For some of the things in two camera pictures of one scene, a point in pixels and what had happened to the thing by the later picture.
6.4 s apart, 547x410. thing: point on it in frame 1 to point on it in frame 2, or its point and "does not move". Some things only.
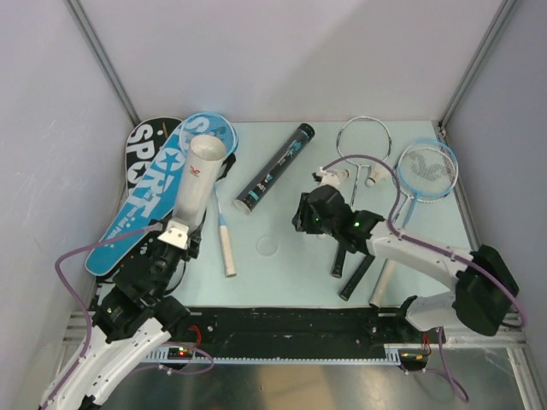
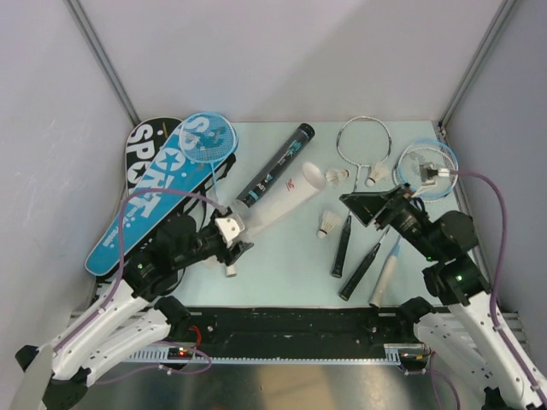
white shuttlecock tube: x=204 y=166 to x=259 y=218
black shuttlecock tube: x=274 y=168 does not move
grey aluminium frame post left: x=95 y=43 does not move
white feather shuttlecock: x=341 y=173 does not move
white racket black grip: x=367 y=136 does not move
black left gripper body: x=168 y=260 to x=207 y=244
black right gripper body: x=308 y=222 to x=402 y=216
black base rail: x=291 y=334 does not move
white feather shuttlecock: x=379 y=172 does not move
